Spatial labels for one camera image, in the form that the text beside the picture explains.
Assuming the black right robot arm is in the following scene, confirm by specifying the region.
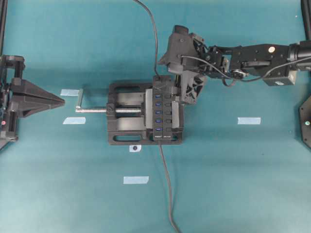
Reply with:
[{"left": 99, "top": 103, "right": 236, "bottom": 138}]
[{"left": 160, "top": 33, "right": 311, "bottom": 104}]

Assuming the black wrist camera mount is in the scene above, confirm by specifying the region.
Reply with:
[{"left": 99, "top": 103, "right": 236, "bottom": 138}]
[{"left": 158, "top": 25, "right": 197, "bottom": 74}]

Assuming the blue tape strip upper left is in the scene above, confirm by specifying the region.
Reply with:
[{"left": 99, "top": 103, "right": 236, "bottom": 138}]
[{"left": 60, "top": 89, "right": 80, "bottom": 97}]

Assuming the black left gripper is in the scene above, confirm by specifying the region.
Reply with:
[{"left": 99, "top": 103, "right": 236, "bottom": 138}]
[{"left": 0, "top": 55, "right": 65, "bottom": 142}]

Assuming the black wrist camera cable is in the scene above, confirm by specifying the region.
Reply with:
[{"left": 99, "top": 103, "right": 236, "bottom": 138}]
[{"left": 178, "top": 55, "right": 265, "bottom": 87}]

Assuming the black USB cable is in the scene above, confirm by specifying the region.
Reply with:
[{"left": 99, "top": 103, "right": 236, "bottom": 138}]
[{"left": 133, "top": 0, "right": 161, "bottom": 80}]

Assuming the blue tape strip bottom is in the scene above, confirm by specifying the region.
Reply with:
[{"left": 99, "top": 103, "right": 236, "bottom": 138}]
[{"left": 123, "top": 176, "right": 149, "bottom": 184}]

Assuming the white sticker with black dot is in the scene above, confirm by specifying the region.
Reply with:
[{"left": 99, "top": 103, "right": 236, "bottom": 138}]
[{"left": 129, "top": 145, "right": 141, "bottom": 152}]

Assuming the black aluminium frame rail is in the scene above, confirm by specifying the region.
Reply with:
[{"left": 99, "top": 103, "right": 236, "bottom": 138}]
[{"left": 0, "top": 0, "right": 8, "bottom": 55}]

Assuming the blue tape strip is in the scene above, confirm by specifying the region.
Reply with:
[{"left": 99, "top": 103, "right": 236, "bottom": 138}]
[
  {"left": 123, "top": 176, "right": 149, "bottom": 184},
  {"left": 63, "top": 117, "right": 86, "bottom": 125},
  {"left": 238, "top": 117, "right": 261, "bottom": 125},
  {"left": 60, "top": 89, "right": 80, "bottom": 97}
]

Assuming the black multiport USB hub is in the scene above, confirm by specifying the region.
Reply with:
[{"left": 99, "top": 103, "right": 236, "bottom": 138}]
[{"left": 153, "top": 75, "right": 180, "bottom": 144}]

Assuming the black hub power cable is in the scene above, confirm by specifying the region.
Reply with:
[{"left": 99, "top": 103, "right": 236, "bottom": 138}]
[{"left": 158, "top": 143, "right": 182, "bottom": 233}]

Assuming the steel vise screw handle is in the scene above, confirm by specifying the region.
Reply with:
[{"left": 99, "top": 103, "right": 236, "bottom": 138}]
[{"left": 75, "top": 89, "right": 142, "bottom": 114}]

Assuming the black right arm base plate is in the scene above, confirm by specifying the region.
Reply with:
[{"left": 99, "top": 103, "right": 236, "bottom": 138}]
[{"left": 299, "top": 97, "right": 311, "bottom": 148}]

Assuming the black bench vise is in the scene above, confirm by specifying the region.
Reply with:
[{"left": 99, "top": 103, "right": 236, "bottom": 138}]
[{"left": 106, "top": 78, "right": 184, "bottom": 145}]

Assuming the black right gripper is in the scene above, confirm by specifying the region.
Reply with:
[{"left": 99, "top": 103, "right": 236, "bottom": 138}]
[{"left": 167, "top": 33, "right": 209, "bottom": 106}]

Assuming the blue tape strip lower left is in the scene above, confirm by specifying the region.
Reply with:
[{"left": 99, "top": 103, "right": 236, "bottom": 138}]
[{"left": 63, "top": 117, "right": 86, "bottom": 125}]

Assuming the blue tape strip right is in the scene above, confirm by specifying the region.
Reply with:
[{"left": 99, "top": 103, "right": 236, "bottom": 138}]
[{"left": 238, "top": 117, "right": 261, "bottom": 125}]

